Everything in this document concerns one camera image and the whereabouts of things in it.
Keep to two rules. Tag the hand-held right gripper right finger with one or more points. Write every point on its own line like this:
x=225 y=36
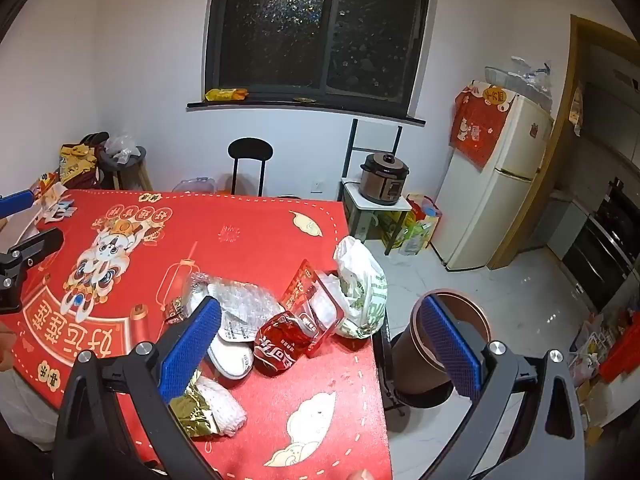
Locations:
x=450 y=350

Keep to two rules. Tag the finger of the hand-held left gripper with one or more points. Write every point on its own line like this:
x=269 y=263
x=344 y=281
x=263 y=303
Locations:
x=15 y=203
x=35 y=247

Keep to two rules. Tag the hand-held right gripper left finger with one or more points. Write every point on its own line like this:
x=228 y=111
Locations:
x=192 y=345

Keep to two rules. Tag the brown round trash bin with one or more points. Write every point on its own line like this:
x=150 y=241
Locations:
x=415 y=365

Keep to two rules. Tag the brown red printed snack bag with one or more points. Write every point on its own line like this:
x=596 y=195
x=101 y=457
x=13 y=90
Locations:
x=175 y=310

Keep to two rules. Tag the white fabric slipper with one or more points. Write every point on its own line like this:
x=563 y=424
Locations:
x=232 y=360

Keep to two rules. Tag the crushed red cola can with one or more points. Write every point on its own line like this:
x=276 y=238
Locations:
x=280 y=345

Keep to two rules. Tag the clear tray with red label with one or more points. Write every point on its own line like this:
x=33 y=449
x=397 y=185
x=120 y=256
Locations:
x=320 y=305

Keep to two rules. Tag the white printed foil lid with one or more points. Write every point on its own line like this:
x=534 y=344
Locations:
x=237 y=332

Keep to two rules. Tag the gold foil wrapper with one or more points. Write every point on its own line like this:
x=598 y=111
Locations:
x=195 y=410

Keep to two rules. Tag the clear bubble wrap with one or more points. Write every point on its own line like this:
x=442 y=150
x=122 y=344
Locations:
x=240 y=300

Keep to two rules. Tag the white foam fruit net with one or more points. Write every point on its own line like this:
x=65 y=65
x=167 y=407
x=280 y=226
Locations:
x=225 y=407

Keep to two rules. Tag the dark bag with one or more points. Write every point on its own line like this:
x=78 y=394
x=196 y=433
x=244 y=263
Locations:
x=95 y=138

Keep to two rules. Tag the red printed tablecloth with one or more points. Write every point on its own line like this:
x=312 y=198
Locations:
x=225 y=240

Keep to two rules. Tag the dark round stool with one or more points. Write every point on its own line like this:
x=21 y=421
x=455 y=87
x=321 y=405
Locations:
x=127 y=164

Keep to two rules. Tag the white green plastic bag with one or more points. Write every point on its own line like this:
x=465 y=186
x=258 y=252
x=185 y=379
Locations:
x=360 y=270

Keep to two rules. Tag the crumpled clear plastic bag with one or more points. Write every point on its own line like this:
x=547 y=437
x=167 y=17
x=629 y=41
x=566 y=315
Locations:
x=120 y=144

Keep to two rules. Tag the green printed bag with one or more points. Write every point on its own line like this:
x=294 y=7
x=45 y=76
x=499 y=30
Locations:
x=405 y=235

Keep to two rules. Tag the pile of assorted packages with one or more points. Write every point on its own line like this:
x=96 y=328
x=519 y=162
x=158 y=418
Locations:
x=590 y=360

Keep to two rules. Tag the colourful shopping bag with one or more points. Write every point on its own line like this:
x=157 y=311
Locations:
x=427 y=210

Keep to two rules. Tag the white fridge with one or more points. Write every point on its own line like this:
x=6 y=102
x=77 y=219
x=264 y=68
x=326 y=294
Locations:
x=480 y=210

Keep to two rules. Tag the clear plastic container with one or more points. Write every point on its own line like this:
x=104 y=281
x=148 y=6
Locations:
x=195 y=184

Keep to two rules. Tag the grey kitchen cabinet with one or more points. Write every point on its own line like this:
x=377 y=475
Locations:
x=567 y=230

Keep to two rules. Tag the red box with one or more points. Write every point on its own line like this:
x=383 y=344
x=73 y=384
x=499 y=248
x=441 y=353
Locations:
x=622 y=355

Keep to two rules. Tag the white top metal rack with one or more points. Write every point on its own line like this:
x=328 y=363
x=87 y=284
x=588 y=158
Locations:
x=355 y=195

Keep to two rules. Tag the silver rice cooker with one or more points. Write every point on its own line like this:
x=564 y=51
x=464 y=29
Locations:
x=385 y=180

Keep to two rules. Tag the black built-in oven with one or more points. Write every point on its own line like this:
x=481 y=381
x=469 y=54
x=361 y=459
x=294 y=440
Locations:
x=605 y=245

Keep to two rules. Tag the black round-back chair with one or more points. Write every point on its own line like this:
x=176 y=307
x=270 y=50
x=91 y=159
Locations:
x=250 y=150

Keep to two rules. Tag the red printed fridge cloth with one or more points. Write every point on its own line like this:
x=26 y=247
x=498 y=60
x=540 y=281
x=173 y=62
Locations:
x=475 y=130

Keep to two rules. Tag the orange snack packet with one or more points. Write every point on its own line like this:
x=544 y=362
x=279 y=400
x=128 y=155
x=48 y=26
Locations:
x=225 y=94

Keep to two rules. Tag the black window sill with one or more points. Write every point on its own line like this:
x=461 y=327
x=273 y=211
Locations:
x=300 y=106

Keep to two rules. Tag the hanging paper charm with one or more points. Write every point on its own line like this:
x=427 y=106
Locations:
x=577 y=107

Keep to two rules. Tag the clear glass bowl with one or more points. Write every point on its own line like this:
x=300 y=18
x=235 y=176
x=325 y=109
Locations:
x=496 y=74

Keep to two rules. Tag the dark framed window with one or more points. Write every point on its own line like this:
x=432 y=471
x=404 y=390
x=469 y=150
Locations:
x=280 y=25

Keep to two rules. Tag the white wall outlet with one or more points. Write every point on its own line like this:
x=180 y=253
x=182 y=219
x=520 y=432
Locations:
x=316 y=187

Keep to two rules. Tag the wooden door frame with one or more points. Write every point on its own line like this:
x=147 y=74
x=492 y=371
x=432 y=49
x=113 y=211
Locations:
x=577 y=40

